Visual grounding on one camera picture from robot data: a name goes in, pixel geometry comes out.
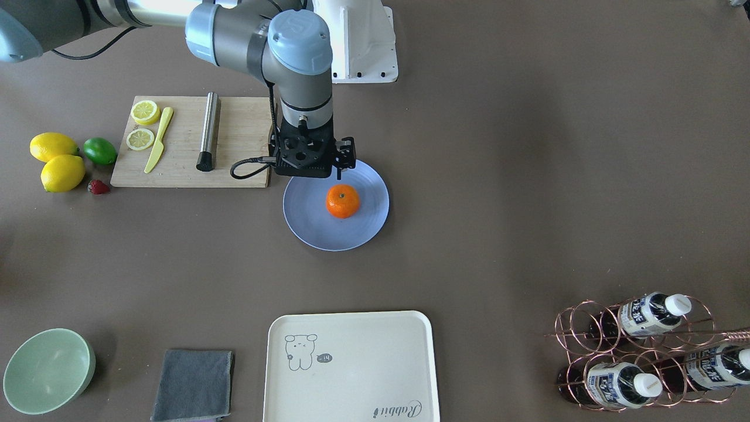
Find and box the steel cylinder muddler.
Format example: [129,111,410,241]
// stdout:
[196,91,221,172]

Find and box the yellow lemon outer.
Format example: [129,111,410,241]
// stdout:
[40,155,86,193]

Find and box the copper wire bottle rack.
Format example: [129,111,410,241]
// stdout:
[553,294,748,412]

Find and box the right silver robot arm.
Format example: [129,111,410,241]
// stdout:
[1,1,357,178]

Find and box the green lime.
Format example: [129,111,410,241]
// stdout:
[83,137,118,165]

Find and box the lemon slice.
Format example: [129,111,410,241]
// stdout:
[125,128,156,151]
[129,100,161,125]

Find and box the red strawberry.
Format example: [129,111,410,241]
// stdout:
[87,179,111,195]

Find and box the grey folded cloth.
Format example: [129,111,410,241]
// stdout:
[151,348,234,421]

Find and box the orange fruit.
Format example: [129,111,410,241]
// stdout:
[326,183,361,219]

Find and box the yellow plastic knife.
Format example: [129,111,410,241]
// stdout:
[143,107,174,173]

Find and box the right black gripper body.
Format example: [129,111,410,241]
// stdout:
[273,120,335,178]

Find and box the wooden cutting board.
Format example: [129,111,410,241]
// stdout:
[111,96,272,189]

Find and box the cream rabbit tray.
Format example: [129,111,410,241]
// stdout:
[262,310,441,421]

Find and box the yellow lemon near board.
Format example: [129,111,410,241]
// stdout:
[29,132,80,163]

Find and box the dark bottle white cap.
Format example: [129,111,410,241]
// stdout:
[557,362,663,411]

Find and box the white pedestal column base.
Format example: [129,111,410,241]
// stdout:
[312,1,399,84]

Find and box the mint green bowl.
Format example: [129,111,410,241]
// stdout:
[2,328,96,415]

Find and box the lemon slice upper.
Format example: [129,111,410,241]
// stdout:
[129,100,161,125]

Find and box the blue plate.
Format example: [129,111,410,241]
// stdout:
[283,160,390,251]

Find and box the lemon slice lower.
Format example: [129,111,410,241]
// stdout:
[125,128,156,151]

